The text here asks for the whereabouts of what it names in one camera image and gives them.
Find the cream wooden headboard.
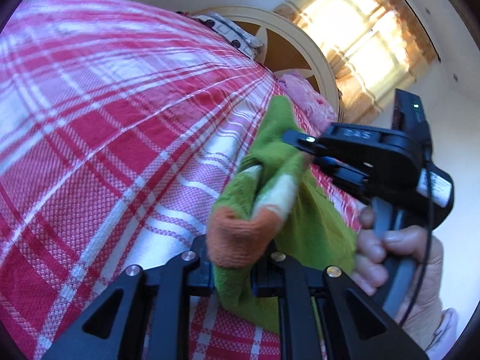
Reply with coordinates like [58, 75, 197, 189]
[196, 6, 340, 112]

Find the pink floral pillow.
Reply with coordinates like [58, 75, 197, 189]
[277, 72, 338, 133]

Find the yellow curtain behind headboard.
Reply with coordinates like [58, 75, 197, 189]
[274, 0, 440, 125]

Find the white black patterned pillow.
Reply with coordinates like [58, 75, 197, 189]
[192, 11, 265, 60]

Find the green orange striped knit sweater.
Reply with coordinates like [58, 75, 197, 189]
[207, 96, 356, 332]

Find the person's right hand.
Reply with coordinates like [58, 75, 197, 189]
[351, 206, 443, 350]

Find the red white plaid bedspread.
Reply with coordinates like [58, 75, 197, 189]
[0, 0, 367, 360]

